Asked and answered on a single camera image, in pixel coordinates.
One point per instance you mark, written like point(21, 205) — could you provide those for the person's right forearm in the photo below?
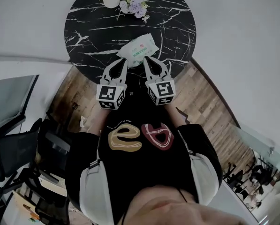
point(175, 116)

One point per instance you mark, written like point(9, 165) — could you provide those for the purple artificial flower bunch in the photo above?
point(135, 5)

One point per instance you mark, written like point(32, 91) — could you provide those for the crumpled white paper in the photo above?
point(83, 122)

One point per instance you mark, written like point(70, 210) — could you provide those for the white box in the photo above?
point(53, 184)

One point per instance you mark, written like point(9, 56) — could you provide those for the clear glass partition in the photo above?
point(259, 139)

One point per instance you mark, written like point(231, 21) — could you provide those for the black mesh office chair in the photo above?
point(15, 149)

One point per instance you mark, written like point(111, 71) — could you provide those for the person's chin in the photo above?
point(177, 210)

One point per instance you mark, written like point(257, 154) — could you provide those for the person's black printed t-shirt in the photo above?
point(139, 165)

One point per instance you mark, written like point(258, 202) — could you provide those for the person's left forearm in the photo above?
point(100, 119)

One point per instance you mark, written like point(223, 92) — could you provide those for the black framed glass panel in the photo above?
point(8, 99)

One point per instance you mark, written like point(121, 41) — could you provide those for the white green wet wipes pack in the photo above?
point(137, 49)

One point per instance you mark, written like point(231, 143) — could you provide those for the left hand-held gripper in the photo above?
point(110, 95)

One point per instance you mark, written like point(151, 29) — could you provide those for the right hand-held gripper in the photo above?
point(162, 90)

